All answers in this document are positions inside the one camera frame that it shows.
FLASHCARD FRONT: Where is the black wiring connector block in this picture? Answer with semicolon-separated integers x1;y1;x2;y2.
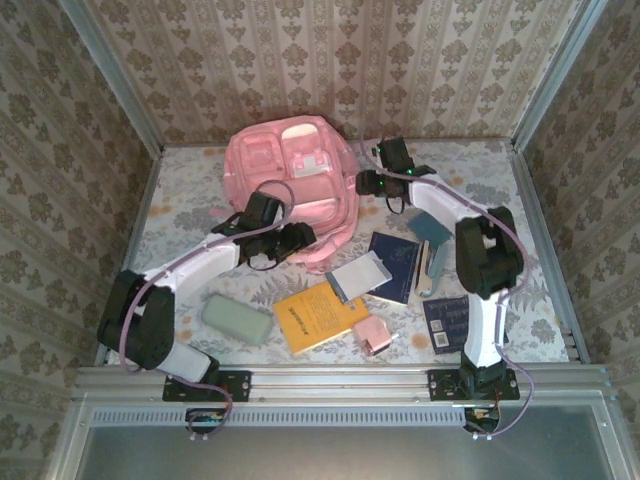
184;407;226;437
462;405;502;437

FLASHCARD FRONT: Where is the pink school backpack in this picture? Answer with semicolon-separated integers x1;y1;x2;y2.
222;115;361;274

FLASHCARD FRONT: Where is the grey metal panel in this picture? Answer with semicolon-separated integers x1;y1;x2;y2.
74;389;621;480

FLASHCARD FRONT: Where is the green pencil case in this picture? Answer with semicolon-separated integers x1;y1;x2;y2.
202;293;275;347

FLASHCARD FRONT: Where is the aluminium frame post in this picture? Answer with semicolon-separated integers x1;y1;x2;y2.
509;0;610;151
58;0;165;154

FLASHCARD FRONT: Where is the grey white notebook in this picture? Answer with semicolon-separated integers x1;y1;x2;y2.
324;252;392;305

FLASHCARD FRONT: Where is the small pink box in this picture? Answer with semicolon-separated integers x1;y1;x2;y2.
352;317;396;357

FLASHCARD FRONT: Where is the yellow book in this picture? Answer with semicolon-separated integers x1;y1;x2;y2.
272;280;371;357

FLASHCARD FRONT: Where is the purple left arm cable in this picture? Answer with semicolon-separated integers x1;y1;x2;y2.
117;180;299;444

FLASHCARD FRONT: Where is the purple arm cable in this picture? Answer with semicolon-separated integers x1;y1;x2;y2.
117;180;299;444
358;133;537;442

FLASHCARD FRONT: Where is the small teal notebook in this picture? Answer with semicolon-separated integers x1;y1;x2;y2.
407;208;454;246

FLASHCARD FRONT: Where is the floral table cover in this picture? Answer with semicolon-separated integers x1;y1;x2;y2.
107;139;572;367

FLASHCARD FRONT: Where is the aluminium side rail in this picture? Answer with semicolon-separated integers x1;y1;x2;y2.
93;147;165;367
508;142;592;365

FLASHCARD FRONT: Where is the slotted grey cable duct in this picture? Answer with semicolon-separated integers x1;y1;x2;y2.
89;403;469;427

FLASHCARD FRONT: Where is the navy book with QR codes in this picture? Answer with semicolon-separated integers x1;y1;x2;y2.
422;293;510;356

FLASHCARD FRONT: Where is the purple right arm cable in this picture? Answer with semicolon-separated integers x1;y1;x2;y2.
358;133;537;442

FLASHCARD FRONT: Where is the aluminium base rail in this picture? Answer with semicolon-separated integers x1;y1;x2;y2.
74;363;612;404

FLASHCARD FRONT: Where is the navy floral notebook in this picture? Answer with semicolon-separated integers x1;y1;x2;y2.
363;230;422;306

